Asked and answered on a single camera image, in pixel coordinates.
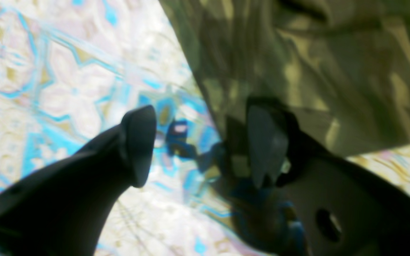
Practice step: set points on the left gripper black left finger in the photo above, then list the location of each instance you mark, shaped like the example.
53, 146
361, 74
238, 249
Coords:
61, 209

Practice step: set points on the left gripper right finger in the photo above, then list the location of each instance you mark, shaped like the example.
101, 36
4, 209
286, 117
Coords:
345, 210

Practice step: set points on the camouflage T-shirt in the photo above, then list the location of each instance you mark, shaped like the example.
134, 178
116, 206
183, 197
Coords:
341, 66

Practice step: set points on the patterned tile tablecloth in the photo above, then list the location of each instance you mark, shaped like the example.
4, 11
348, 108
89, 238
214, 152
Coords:
71, 69

